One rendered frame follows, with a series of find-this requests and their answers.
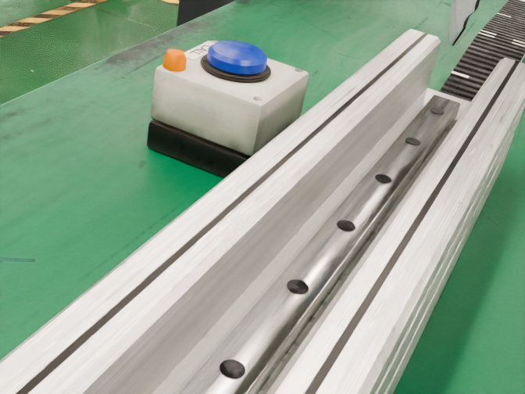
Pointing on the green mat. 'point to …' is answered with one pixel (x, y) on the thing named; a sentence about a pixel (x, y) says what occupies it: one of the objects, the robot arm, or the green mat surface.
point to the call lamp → (174, 60)
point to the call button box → (222, 111)
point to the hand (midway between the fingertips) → (496, 49)
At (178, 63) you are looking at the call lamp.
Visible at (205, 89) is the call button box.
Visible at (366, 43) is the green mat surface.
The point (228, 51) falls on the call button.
